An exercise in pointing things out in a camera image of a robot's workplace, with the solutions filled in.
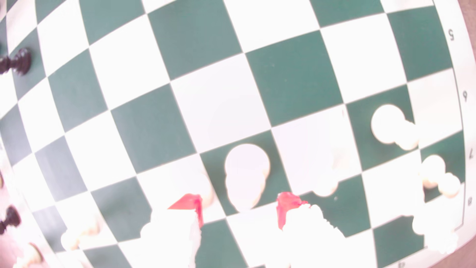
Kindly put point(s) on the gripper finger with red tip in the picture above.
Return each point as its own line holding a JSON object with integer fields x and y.
{"x": 312, "y": 242}
{"x": 174, "y": 238}

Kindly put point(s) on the white chess pawn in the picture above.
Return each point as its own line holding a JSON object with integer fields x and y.
{"x": 246, "y": 175}
{"x": 435, "y": 169}
{"x": 388, "y": 124}

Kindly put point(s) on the white chess piece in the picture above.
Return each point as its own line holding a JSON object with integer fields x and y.
{"x": 206, "y": 195}
{"x": 438, "y": 238}
{"x": 325, "y": 188}
{"x": 72, "y": 238}
{"x": 29, "y": 257}

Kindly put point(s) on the black chess pawn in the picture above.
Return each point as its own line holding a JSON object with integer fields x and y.
{"x": 20, "y": 61}
{"x": 12, "y": 217}

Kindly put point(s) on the green and white chessboard mat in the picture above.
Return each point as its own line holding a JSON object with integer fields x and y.
{"x": 293, "y": 78}

